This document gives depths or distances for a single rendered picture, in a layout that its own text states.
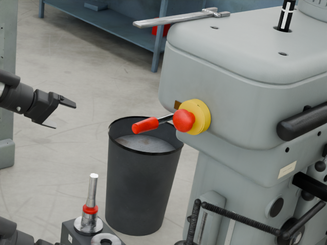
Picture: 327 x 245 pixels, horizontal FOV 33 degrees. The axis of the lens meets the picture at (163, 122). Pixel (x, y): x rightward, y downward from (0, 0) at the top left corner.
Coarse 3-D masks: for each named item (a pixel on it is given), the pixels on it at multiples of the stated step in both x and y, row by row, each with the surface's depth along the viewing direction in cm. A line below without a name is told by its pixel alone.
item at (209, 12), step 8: (208, 8) 108; (216, 8) 109; (176, 16) 99; (184, 16) 100; (192, 16) 101; (200, 16) 103; (208, 16) 105; (216, 16) 105; (224, 16) 107; (136, 24) 92; (144, 24) 92; (152, 24) 93; (160, 24) 95
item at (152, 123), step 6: (144, 120) 102; (150, 120) 103; (156, 120) 103; (162, 120) 105; (168, 120) 106; (132, 126) 101; (138, 126) 100; (144, 126) 101; (150, 126) 102; (156, 126) 103; (138, 132) 101
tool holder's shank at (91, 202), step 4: (92, 176) 162; (96, 176) 162; (92, 180) 162; (96, 180) 162; (92, 184) 162; (96, 184) 163; (92, 188) 163; (96, 188) 164; (88, 192) 164; (92, 192) 163; (88, 196) 165; (92, 196) 164; (88, 200) 165; (92, 200) 165; (88, 204) 165; (92, 204) 165; (88, 208) 166; (92, 208) 166
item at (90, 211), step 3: (84, 204) 168; (84, 207) 166; (96, 207) 167; (84, 210) 166; (87, 210) 165; (90, 210) 165; (93, 210) 166; (96, 210) 166; (87, 213) 165; (90, 213) 165; (93, 213) 166
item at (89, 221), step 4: (84, 212) 166; (84, 216) 166; (88, 216) 166; (92, 216) 166; (96, 216) 167; (84, 220) 167; (88, 220) 166; (92, 220) 167; (96, 220) 168; (84, 224) 167; (88, 224) 167; (92, 224) 167
